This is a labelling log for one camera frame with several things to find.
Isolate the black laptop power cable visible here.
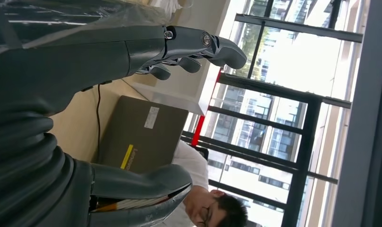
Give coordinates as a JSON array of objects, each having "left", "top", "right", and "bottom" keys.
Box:
[{"left": 95, "top": 83, "right": 102, "bottom": 164}]

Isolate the person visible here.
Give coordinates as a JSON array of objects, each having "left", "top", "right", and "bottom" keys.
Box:
[{"left": 153, "top": 140, "right": 249, "bottom": 227}]

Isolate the grey laptop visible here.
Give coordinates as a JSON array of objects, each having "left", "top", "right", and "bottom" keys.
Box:
[{"left": 97, "top": 95, "right": 190, "bottom": 175}]

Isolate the black window frame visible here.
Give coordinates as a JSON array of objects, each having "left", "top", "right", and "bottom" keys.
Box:
[{"left": 181, "top": 0, "right": 364, "bottom": 227}]

